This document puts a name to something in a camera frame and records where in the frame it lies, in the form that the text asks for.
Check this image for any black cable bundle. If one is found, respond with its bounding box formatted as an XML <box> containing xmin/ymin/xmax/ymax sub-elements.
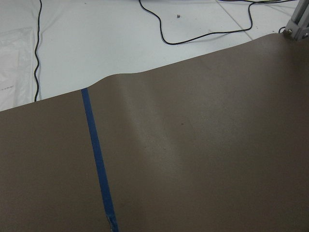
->
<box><xmin>138</xmin><ymin>0</ymin><xmax>297</xmax><ymax>45</ymax></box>

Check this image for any black cable on white table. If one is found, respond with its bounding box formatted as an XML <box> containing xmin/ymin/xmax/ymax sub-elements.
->
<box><xmin>33</xmin><ymin>0</ymin><xmax>43</xmax><ymax>102</ymax></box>

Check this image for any grey aluminium frame post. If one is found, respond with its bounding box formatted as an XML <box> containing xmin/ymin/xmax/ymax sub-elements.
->
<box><xmin>285</xmin><ymin>0</ymin><xmax>309</xmax><ymax>41</ymax></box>

